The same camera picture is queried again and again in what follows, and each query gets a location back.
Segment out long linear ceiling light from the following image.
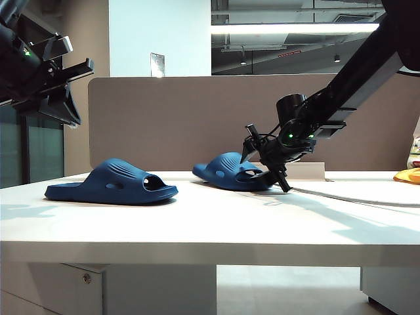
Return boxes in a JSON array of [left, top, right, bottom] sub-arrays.
[[211, 22, 381, 35]]

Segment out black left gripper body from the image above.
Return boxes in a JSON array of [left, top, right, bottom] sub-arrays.
[[0, 19, 95, 108]]

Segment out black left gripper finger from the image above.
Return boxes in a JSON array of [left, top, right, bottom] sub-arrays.
[[38, 83, 82, 129], [12, 97, 72, 126]]

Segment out silver wall plate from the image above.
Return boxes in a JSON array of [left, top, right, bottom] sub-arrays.
[[150, 52, 165, 79]]

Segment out printed plastic snack bag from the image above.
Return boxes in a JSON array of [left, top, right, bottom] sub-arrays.
[[408, 114, 420, 170]]

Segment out white drawer cabinet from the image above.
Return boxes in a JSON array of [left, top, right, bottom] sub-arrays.
[[0, 262, 217, 315]]

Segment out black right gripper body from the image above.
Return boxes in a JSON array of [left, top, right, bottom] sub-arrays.
[[245, 119, 316, 194]]

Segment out blue rubber slipper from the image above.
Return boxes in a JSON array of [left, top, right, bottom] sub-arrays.
[[192, 152, 273, 192], [44, 157, 179, 207]]

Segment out white pedestal cabinet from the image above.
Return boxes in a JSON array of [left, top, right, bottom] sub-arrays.
[[360, 266, 420, 315]]

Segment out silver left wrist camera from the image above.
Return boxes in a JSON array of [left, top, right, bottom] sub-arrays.
[[31, 34, 74, 62]]

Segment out yellow cloth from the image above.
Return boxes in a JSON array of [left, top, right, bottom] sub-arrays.
[[392, 167, 420, 184]]

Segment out brown desk partition panel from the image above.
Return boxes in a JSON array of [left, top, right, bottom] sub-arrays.
[[87, 75, 420, 172]]

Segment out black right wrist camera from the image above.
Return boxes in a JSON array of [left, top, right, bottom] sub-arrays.
[[315, 121, 347, 139]]

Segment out dark glass door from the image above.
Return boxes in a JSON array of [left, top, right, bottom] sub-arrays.
[[0, 32, 65, 190]]

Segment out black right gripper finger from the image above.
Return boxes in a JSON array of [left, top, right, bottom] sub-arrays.
[[241, 139, 256, 164], [251, 170, 280, 187]]

